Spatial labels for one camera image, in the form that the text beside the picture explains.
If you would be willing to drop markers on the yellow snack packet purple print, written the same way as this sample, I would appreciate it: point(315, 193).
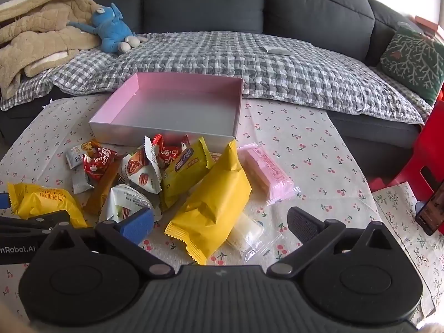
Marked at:
point(184, 177)

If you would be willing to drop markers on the red plastic stool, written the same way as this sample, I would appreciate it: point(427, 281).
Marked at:
point(428, 145)

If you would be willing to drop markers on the green patterned cushion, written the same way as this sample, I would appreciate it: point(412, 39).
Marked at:
point(412, 59)

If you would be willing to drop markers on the clear rice cracker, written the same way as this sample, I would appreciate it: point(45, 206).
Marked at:
point(249, 236)

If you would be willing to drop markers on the large plain yellow snack packet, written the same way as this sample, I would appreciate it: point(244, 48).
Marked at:
point(211, 201)

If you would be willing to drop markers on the black smartphone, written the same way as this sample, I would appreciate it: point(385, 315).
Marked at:
point(432, 211)

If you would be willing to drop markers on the cherry print tablecloth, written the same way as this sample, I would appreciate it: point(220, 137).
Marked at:
point(312, 152)

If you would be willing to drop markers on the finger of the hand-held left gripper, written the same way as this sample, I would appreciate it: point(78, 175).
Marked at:
point(31, 221)
point(3, 201)

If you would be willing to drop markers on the small white printed snack packet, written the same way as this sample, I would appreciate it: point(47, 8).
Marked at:
point(74, 156)

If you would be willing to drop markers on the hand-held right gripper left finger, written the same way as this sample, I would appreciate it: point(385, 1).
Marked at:
point(140, 225)

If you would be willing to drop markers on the blue plush toy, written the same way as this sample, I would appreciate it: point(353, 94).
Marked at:
point(111, 31)

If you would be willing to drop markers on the floral cloth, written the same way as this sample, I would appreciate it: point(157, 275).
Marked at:
point(409, 249)

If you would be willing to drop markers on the white nut print snack packet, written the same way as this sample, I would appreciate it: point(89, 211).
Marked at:
point(142, 171)

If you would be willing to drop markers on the dark grey sofa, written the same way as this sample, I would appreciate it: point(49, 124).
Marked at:
point(201, 3)

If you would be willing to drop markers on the white grey snack packet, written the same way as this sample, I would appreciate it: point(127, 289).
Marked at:
point(81, 182)

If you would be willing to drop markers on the yellow snack packet red print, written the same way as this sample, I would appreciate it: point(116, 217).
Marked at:
point(45, 201)

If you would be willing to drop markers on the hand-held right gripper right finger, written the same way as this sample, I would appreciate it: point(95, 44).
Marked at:
point(303, 223)

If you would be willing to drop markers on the clear brown crisp bar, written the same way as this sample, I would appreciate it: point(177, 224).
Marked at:
point(102, 190)

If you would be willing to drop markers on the stack of books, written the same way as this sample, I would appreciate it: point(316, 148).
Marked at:
point(426, 24)

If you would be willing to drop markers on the pink cardboard box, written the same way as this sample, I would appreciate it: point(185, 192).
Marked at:
point(180, 111)

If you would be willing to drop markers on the beige blanket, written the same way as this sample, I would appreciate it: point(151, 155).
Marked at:
point(34, 31)

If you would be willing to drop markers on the grey checked quilt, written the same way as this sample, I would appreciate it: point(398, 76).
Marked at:
point(242, 62)

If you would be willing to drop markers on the white green print snack packet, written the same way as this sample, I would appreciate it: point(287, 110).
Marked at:
point(121, 201)

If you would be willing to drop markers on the cream snack packet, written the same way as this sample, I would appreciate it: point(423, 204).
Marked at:
point(215, 156)

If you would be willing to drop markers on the pink snack packet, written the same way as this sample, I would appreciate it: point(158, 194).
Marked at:
point(267, 173)

